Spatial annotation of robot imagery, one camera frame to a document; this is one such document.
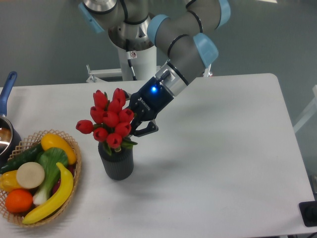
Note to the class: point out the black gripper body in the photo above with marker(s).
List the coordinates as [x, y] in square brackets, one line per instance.
[149, 101]

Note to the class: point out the red tulip bouquet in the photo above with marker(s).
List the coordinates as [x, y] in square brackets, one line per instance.
[111, 122]

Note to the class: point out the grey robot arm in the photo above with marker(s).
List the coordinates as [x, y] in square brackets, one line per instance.
[167, 54]

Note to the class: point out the dark grey ribbed vase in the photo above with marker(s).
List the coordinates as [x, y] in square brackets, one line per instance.
[118, 165]

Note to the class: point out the woven wicker basket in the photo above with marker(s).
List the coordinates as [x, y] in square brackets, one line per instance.
[29, 142]

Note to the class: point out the red fruit in basket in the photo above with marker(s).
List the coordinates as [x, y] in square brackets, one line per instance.
[71, 168]

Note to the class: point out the green bok choy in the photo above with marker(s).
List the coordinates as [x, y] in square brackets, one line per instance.
[48, 160]

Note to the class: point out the yellow banana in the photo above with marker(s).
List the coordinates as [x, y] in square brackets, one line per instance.
[56, 201]

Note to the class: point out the green cucumber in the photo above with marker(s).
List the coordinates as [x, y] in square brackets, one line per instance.
[25, 156]

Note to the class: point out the beige round disc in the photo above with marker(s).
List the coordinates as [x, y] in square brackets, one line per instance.
[30, 175]

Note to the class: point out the yellow bell pepper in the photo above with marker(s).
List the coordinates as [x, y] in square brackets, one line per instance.
[8, 181]

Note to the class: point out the orange fruit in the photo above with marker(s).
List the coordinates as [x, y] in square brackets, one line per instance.
[19, 201]

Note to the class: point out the black device at edge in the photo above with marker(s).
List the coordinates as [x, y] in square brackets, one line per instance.
[309, 213]

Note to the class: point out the blue handled saucepan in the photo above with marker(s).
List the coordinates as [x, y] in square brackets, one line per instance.
[9, 137]

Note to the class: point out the white frame at right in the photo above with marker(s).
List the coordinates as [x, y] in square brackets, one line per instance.
[307, 112]

